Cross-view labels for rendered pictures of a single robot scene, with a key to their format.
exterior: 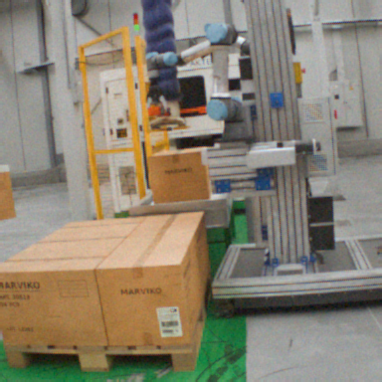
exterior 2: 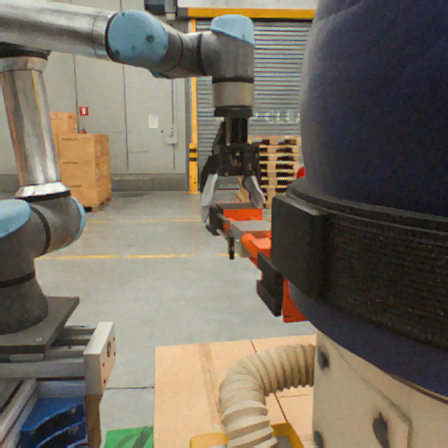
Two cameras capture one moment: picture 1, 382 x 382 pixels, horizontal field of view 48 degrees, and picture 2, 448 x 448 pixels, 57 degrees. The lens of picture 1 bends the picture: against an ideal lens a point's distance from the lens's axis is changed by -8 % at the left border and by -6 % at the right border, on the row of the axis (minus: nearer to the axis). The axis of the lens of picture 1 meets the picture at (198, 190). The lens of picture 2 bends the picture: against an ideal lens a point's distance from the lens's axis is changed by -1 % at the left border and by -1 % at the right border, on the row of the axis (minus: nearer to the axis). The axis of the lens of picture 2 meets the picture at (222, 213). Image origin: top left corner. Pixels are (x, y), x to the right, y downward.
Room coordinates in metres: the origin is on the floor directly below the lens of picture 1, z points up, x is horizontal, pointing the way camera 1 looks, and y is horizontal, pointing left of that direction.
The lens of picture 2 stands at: (3.48, -0.03, 1.41)
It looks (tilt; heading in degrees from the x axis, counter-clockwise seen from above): 11 degrees down; 165
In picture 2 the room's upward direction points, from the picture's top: straight up
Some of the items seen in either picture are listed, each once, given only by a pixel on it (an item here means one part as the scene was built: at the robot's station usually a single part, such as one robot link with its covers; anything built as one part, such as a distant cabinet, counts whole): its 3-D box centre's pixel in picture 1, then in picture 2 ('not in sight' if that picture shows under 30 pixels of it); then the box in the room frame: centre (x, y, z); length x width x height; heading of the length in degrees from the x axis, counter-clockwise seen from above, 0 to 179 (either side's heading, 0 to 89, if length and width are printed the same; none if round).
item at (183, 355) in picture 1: (122, 312); not in sight; (2.57, 0.54, 0.07); 1.20 x 1.00 x 0.14; 173
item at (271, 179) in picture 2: not in sight; (266, 170); (-4.08, 2.91, 0.65); 1.29 x 1.10 x 1.31; 168
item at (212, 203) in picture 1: (176, 206); not in sight; (3.20, 0.16, 0.58); 0.70 x 0.03 x 0.06; 83
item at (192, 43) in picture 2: (167, 59); (176, 55); (2.71, 0.10, 1.54); 0.11 x 0.11 x 0.08; 57
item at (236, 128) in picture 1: (234, 128); (5, 294); (2.62, -0.24, 1.09); 0.15 x 0.15 x 0.10
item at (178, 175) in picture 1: (182, 177); not in sight; (3.53, 0.11, 0.75); 0.60 x 0.40 x 0.40; 177
